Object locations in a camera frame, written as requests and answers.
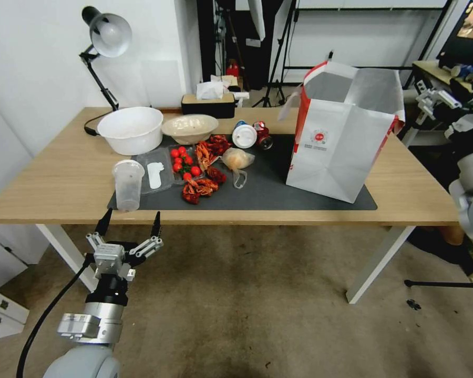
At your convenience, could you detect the dark grey desk mat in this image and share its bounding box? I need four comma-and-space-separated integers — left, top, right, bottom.
107, 133, 378, 212

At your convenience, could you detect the black framed screen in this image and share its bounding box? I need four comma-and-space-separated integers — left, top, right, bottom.
436, 0, 473, 68

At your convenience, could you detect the black lamp cable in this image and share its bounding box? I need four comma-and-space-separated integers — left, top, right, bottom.
83, 116, 103, 137

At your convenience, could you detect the beige paper bowl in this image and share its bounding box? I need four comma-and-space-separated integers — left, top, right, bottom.
161, 114, 220, 145

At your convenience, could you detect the black metal frame stand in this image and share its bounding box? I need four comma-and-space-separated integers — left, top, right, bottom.
280, 0, 455, 90

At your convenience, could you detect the large red crayfish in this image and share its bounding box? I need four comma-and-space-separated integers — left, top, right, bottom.
181, 178, 220, 205

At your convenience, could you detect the wooden table with white legs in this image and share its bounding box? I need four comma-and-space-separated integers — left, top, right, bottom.
0, 106, 460, 305

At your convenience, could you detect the dark red crayfish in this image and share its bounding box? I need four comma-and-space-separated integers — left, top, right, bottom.
209, 134, 233, 155

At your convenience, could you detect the clear bag with bread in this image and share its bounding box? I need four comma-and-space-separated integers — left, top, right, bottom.
220, 148, 256, 190

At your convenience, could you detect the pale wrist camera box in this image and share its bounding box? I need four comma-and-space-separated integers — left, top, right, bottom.
93, 243, 137, 281

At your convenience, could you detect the small red crayfish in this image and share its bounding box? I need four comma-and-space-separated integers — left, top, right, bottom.
206, 165, 228, 184

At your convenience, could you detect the white plastic insert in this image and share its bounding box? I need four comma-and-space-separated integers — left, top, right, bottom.
147, 161, 166, 190

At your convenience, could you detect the orange crayfish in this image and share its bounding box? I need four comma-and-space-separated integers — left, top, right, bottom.
194, 142, 218, 171

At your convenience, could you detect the wooden side table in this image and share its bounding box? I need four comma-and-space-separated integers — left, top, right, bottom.
402, 60, 473, 147

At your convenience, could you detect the clear plastic tomato tray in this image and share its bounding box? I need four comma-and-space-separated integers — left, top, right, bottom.
167, 144, 204, 186

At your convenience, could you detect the white tissue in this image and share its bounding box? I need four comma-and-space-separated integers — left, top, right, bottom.
196, 80, 225, 100

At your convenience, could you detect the black camera tripod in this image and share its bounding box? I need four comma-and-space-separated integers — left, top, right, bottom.
252, 0, 301, 108

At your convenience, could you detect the paper cup with white lid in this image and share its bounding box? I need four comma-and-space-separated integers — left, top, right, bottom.
231, 120, 259, 150

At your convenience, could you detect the black tripod leg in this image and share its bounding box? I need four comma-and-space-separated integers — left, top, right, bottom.
403, 278, 473, 290

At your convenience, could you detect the white photo reflector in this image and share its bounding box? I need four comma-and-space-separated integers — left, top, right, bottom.
247, 0, 267, 43

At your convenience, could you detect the white drawer unit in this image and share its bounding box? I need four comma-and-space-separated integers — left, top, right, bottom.
0, 283, 30, 343

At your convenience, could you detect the white red delivery bag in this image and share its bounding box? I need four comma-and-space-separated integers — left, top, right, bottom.
277, 61, 406, 205

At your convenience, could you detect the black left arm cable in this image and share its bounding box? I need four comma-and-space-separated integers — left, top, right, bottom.
16, 254, 95, 378

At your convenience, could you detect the black tissue box wooden lid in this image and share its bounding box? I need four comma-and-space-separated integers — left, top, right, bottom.
181, 92, 237, 120

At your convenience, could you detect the crushed red drink can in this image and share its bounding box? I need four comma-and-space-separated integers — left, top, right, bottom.
253, 121, 274, 151

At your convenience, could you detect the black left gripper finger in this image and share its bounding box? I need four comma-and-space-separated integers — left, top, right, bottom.
128, 211, 164, 260
86, 207, 114, 253

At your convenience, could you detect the clear plastic cup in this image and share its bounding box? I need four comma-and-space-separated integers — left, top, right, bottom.
111, 159, 146, 213

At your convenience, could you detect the large white plastic bowl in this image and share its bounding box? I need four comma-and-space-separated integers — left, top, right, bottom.
97, 106, 164, 156

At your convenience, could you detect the black desk lamp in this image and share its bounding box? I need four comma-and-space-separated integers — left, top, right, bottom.
78, 6, 133, 113

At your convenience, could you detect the clear plastic tray lid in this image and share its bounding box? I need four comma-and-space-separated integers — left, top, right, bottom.
132, 151, 179, 196

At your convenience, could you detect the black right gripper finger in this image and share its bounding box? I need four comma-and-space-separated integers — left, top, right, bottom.
415, 80, 438, 120
433, 89, 464, 110

